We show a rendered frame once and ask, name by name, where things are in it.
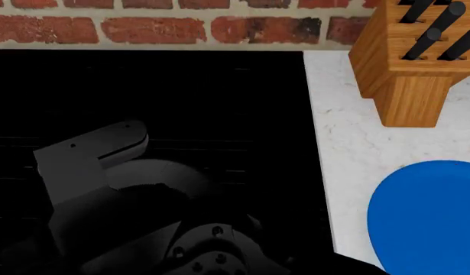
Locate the blue plate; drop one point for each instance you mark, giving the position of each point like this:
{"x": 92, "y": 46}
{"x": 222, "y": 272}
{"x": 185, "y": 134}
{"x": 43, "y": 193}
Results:
{"x": 429, "y": 217}

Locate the black glass cooktop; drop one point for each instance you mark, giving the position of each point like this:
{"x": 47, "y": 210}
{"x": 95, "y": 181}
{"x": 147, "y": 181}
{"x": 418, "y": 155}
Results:
{"x": 227, "y": 103}

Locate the wooden knife block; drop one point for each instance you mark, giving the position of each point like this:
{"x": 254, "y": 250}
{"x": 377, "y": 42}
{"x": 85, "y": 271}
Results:
{"x": 408, "y": 94}

